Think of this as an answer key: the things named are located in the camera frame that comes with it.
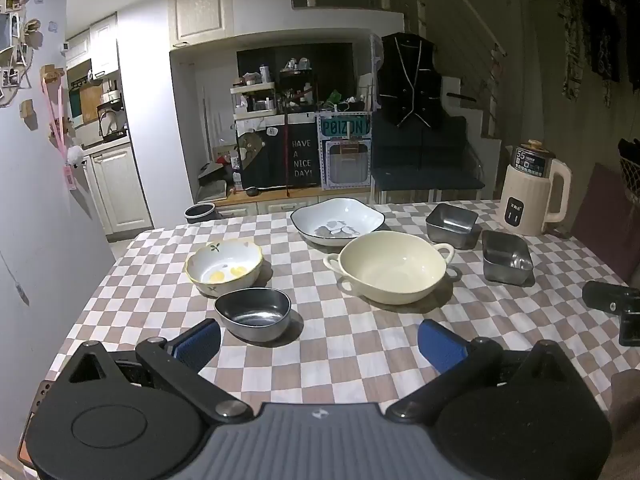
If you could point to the cream electric kettle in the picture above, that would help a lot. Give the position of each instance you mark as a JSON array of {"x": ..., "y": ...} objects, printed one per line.
[{"x": 530, "y": 200}]

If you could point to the oval metal bowl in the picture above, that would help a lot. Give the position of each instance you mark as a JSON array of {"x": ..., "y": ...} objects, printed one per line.
[{"x": 252, "y": 317}]

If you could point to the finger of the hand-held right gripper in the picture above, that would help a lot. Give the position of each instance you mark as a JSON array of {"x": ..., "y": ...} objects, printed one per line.
[{"x": 607, "y": 295}]

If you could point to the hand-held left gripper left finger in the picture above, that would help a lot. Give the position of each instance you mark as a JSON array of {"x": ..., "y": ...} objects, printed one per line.
[{"x": 197, "y": 344}]

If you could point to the dark cushioned bench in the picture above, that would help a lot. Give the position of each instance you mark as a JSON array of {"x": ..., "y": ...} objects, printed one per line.
[{"x": 425, "y": 160}]

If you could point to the white dark-rimmed bowl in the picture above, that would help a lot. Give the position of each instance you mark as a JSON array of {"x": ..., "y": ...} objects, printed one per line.
[{"x": 330, "y": 215}]

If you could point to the white kitchen wall cabinet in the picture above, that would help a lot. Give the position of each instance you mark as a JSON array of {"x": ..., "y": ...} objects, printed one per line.
[{"x": 100, "y": 45}]

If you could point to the wall photo display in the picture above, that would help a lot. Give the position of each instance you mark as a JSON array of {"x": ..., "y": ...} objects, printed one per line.
[{"x": 12, "y": 50}]

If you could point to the mauve chair back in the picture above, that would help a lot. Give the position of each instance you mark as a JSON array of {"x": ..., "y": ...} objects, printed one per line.
[{"x": 607, "y": 220}]

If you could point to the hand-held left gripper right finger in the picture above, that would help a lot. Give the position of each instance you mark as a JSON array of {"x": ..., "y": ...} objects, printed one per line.
[{"x": 440, "y": 345}]

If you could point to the white framed picture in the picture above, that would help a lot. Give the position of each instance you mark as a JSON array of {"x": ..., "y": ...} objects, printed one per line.
[{"x": 345, "y": 162}]

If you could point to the hanging dark clothes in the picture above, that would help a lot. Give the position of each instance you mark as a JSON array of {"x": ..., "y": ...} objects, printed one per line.
[{"x": 600, "y": 35}]

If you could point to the white staircase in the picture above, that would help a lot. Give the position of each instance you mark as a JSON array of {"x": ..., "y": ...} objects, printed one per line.
[{"x": 475, "y": 125}]

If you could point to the black storage cabinet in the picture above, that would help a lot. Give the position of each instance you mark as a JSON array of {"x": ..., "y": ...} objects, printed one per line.
[{"x": 265, "y": 160}]

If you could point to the square metal container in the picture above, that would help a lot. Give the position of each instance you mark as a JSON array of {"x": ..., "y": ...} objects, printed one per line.
[
  {"x": 452, "y": 220},
  {"x": 505, "y": 260}
]

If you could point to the teal plate sign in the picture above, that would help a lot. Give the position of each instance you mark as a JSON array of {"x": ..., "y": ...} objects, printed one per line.
[{"x": 345, "y": 127}]

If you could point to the checkered tablecloth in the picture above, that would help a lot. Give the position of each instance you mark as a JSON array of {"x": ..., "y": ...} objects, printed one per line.
[{"x": 350, "y": 335}]

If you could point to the black chalkboard sign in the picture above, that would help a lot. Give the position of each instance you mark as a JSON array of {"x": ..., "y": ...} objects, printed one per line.
[{"x": 303, "y": 157}]

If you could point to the black vest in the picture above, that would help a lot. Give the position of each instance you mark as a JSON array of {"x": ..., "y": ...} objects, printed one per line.
[{"x": 407, "y": 80}]

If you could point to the white storage rack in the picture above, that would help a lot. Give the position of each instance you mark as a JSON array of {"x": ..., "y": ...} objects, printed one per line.
[{"x": 252, "y": 95}]

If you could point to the white kitchen base cabinet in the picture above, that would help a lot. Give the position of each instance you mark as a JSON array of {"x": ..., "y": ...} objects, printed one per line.
[{"x": 120, "y": 185}]

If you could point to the low white drawer unit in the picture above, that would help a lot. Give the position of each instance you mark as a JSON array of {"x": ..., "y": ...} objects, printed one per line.
[{"x": 280, "y": 205}]

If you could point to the white overhead cabinet door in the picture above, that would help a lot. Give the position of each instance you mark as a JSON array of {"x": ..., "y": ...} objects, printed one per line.
[{"x": 200, "y": 7}]

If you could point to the yellow-rimmed floral bowl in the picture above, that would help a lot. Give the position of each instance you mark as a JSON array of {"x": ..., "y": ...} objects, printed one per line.
[{"x": 225, "y": 260}]

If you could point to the wooden wall block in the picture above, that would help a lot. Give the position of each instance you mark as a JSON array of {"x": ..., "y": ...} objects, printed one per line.
[
  {"x": 28, "y": 112},
  {"x": 52, "y": 72}
]

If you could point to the white fluffy pompom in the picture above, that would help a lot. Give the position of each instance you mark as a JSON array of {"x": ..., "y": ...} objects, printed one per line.
[{"x": 75, "y": 154}]

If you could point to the grey trash bin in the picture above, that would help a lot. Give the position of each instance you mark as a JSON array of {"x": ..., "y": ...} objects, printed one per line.
[{"x": 200, "y": 212}]

